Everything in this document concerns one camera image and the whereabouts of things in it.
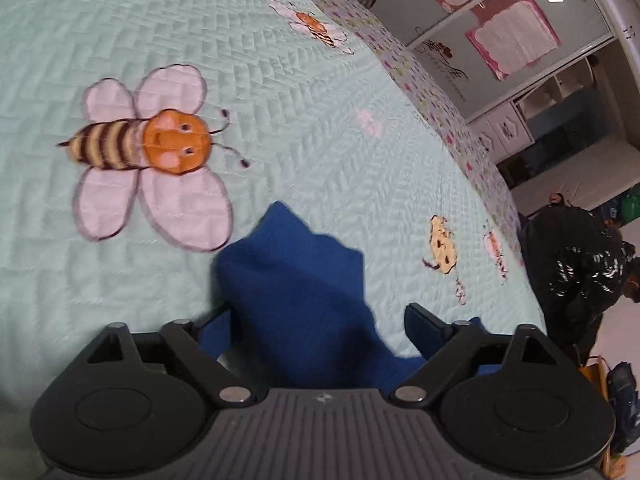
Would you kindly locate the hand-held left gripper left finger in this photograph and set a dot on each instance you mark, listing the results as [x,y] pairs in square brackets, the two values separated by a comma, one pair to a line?
[212,332]

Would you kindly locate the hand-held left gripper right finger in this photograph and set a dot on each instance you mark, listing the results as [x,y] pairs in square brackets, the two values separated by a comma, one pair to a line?
[425,327]

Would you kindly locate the blue knitted sweater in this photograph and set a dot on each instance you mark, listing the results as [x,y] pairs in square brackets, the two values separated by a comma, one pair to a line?
[300,300]

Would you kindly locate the blue backpack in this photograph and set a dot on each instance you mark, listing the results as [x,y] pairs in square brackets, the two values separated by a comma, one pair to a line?
[622,400]

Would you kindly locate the green plastic bag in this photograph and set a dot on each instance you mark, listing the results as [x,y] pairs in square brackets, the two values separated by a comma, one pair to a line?
[627,207]

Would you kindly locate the light green bee print quilt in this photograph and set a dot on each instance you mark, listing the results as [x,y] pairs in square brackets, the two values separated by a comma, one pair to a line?
[300,110]

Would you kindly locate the white glass door wardrobe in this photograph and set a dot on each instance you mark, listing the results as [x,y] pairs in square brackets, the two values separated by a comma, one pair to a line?
[450,35]

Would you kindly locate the pink framed poster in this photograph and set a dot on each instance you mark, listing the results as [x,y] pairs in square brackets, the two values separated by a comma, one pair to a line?
[512,35]

